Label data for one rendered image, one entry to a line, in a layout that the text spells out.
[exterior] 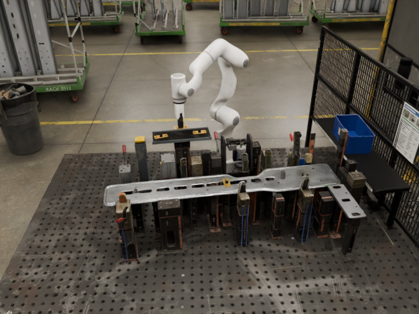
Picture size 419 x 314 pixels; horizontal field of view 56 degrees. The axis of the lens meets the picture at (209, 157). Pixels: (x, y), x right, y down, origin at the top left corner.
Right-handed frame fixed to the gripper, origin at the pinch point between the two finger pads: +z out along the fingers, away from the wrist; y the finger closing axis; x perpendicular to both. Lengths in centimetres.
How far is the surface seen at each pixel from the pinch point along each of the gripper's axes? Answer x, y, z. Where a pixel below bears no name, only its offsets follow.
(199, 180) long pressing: 5.9, 29.1, 24.1
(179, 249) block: -10, 53, 53
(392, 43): 255, -163, 14
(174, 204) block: -11, 51, 21
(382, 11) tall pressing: 528, -591, 85
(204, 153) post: 12.3, 14.8, 14.4
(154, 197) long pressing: -21, 39, 24
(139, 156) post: -27.3, 2.0, 19.3
